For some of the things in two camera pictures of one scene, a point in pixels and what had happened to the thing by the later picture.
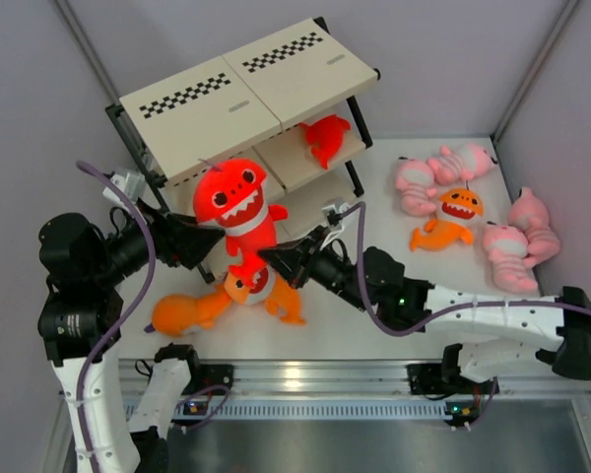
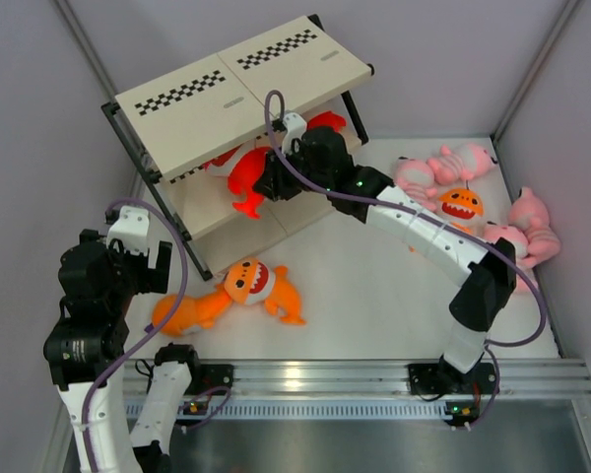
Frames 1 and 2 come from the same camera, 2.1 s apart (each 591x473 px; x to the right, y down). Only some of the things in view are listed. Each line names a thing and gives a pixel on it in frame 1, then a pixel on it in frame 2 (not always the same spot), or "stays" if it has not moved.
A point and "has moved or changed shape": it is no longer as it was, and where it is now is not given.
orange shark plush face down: x=177 y=315 stays
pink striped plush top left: x=416 y=178 stays
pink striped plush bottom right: x=506 y=247 stays
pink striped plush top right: x=466 y=163 stays
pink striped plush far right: x=528 y=213 stays
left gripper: x=179 y=239 → x=152 y=280
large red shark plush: x=230 y=193 has moved or changed shape
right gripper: x=298 y=260 → x=273 y=181
